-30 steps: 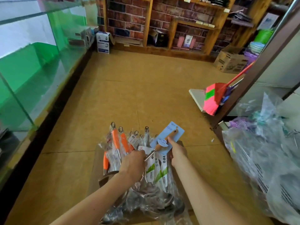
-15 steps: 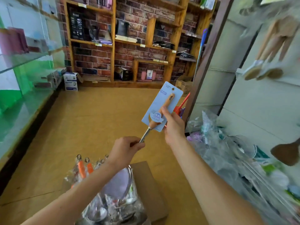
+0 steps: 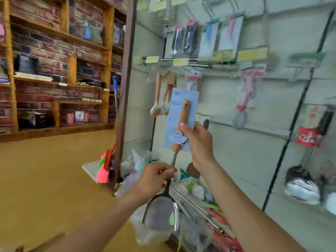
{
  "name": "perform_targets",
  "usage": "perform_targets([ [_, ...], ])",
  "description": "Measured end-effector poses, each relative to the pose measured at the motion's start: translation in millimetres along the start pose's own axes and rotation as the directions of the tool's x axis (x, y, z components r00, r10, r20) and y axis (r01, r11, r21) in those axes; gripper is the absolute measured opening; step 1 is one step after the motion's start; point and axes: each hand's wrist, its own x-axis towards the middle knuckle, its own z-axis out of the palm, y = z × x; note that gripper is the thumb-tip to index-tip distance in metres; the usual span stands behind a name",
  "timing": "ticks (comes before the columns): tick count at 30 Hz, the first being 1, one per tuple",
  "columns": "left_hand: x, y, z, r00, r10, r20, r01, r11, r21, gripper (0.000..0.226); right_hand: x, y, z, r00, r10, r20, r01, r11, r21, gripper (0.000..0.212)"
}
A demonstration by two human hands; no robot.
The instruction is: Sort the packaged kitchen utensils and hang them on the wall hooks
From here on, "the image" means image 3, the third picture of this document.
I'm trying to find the person's left hand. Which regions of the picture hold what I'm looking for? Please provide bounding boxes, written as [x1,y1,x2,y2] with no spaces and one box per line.
[134,161,178,200]

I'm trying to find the person's right hand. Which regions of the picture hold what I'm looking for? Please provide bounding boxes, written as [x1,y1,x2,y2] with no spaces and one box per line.
[178,121,216,171]

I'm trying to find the blue card utensil packet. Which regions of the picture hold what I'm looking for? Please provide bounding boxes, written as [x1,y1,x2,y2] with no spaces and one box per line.
[142,87,200,232]

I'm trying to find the person's right forearm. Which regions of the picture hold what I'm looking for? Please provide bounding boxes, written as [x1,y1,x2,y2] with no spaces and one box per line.
[199,157,308,252]

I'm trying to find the person's left forearm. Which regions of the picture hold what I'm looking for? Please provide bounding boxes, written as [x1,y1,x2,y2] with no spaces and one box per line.
[44,189,153,252]

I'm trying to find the dark wooden spatula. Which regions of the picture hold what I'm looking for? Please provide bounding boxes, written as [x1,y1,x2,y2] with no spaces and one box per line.
[186,119,211,179]

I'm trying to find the pile of plastic wrapped utensils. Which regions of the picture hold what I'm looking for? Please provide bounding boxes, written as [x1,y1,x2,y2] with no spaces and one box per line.
[115,149,221,252]

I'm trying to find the pink green broom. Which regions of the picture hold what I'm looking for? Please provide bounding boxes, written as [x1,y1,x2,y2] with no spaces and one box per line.
[96,144,116,184]
[112,0,140,195]

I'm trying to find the wooden dish brushes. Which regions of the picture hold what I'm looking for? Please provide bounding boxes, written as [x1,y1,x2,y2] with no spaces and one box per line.
[160,73,176,116]

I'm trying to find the white flat board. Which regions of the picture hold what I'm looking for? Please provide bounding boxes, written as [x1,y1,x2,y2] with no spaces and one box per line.
[82,160,102,182]

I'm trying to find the red plastic wrapped packets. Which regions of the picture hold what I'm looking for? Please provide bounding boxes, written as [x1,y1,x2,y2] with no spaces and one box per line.
[207,207,245,252]

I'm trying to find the blue pole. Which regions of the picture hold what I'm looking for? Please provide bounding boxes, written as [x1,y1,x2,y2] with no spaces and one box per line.
[112,76,120,116]

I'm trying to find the white green utensil packet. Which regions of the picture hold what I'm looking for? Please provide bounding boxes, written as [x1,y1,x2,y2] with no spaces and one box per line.
[218,12,245,61]
[198,19,220,61]

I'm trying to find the black utensil packet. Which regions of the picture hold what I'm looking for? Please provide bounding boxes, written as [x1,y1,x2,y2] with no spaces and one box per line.
[183,18,200,57]
[165,24,184,58]

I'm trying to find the white price label holder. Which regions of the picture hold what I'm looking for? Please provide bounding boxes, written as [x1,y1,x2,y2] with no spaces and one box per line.
[286,52,326,69]

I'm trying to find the wooden bookshelf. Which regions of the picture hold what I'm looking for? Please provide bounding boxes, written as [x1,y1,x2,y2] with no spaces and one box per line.
[0,0,129,143]

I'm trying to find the black wall divider strip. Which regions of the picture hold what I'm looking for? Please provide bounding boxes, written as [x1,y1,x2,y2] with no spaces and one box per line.
[261,8,336,212]

